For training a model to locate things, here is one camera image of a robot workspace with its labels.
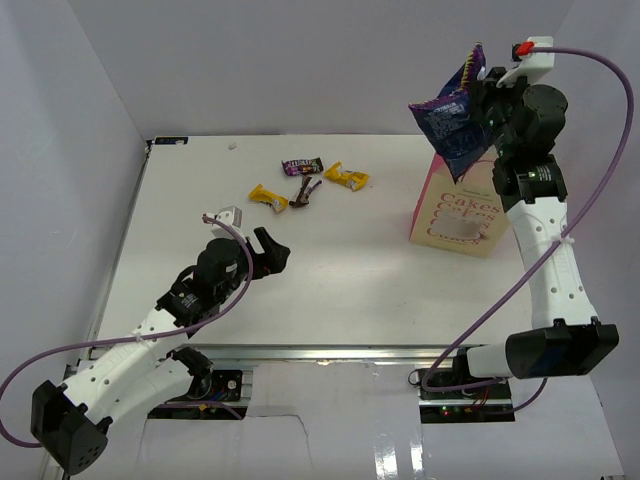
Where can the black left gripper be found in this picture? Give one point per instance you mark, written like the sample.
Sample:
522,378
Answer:
272,260

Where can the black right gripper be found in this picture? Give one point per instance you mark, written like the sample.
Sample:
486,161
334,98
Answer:
485,91

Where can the large blue snack bag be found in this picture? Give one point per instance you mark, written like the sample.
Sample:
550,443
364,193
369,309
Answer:
446,120

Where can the beige paper cakes bag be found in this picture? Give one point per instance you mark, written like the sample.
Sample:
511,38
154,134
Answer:
464,216

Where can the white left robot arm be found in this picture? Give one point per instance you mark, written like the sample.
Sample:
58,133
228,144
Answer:
153,364

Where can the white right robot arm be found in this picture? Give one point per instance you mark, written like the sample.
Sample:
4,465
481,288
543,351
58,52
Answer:
566,337

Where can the purple candy bag small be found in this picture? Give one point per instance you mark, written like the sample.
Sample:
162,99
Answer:
301,167

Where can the yellow candy bar left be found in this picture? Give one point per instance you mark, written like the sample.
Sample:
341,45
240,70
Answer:
264,196

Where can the brown candy wrapper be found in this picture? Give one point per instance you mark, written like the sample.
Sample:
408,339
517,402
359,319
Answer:
301,198

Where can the yellow candy pack centre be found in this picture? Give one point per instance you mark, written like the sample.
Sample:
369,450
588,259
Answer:
353,180

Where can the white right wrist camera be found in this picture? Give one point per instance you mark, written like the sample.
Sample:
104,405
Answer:
531,65

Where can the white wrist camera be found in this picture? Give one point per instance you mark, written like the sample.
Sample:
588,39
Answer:
531,65
222,223

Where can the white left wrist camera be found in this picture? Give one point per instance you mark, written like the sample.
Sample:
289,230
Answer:
222,223

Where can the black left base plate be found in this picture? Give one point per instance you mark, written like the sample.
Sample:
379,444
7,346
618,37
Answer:
219,385

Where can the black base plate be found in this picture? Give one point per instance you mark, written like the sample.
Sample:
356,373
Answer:
500,391
219,385

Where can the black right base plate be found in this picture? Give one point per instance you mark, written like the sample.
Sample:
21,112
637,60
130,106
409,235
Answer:
500,391

